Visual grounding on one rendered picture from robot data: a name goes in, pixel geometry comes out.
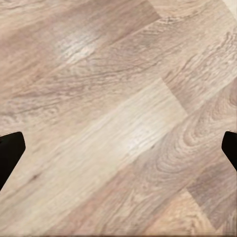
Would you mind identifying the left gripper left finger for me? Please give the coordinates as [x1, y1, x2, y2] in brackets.
[0, 131, 26, 190]

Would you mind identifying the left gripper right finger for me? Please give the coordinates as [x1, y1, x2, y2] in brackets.
[221, 131, 237, 170]

